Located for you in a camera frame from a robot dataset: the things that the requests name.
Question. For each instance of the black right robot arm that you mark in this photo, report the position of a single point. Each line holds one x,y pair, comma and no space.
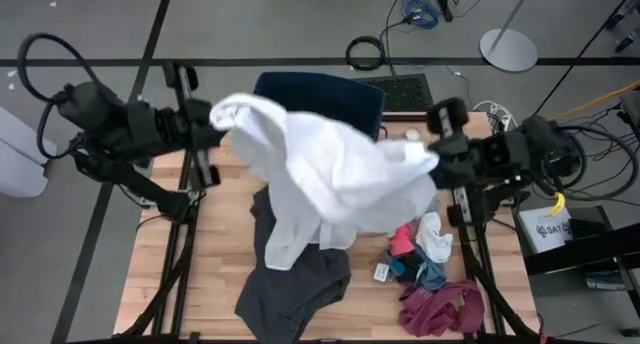
530,154

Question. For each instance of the white garments pile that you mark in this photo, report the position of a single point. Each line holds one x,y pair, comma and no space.
325,174

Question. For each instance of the black wheeled chair base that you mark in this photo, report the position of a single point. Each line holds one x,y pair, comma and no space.
625,43

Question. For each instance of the coral pink sock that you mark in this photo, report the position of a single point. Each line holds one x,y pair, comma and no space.
401,241

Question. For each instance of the slate blue sock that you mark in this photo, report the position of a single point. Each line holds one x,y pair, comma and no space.
432,279

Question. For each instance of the white sock purple toe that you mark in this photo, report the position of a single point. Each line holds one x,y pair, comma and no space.
434,236

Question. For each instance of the black floor grille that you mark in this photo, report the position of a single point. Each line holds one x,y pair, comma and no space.
407,91

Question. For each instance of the round white stand base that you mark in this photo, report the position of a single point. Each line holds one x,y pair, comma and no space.
507,51

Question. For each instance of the white power strip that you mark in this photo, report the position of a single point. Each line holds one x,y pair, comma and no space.
500,119

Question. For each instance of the grey sock teal toe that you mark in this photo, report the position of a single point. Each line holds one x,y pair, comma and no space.
391,265

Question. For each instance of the blue grey book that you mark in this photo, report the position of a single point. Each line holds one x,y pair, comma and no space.
605,281

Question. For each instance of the white paper label tag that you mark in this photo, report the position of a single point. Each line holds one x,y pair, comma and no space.
381,272

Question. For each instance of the navy white striped fabric basket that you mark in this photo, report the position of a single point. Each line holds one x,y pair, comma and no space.
325,94

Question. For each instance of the dark grey trousers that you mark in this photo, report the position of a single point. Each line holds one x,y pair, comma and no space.
290,299

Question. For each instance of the white rounded block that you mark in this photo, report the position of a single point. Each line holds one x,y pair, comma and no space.
25,134
20,179

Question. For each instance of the thin black pole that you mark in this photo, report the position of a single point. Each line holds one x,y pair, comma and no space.
575,64

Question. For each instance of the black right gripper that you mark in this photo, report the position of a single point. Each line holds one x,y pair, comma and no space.
455,161

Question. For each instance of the round tan tape roll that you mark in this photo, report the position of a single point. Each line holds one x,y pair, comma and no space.
412,134

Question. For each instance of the black cart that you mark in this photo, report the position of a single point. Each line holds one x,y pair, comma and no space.
590,249

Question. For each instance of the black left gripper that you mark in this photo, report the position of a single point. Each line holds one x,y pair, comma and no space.
200,126

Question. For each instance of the white printed box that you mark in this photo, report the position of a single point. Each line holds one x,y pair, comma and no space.
542,229

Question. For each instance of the maroon garment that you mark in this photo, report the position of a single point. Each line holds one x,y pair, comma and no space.
440,309

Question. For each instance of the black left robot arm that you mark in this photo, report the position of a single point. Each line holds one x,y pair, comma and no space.
100,119

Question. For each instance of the dark navy sock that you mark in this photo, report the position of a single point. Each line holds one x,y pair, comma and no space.
410,269

